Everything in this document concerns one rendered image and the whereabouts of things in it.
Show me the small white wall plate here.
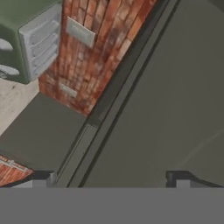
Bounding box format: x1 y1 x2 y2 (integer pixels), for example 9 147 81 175
59 83 79 99

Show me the green appliance with white grille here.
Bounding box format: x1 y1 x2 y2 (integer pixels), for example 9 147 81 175
0 0 63 86

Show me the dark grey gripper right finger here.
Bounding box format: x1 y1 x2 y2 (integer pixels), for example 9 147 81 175
164 170 224 189

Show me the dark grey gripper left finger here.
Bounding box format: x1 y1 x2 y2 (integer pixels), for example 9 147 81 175
6 170 58 189

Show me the grey cabinet door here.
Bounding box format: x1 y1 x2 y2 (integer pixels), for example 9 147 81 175
78 0 224 189

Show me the large white wall plate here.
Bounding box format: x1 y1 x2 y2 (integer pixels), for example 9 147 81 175
66 16 96 49

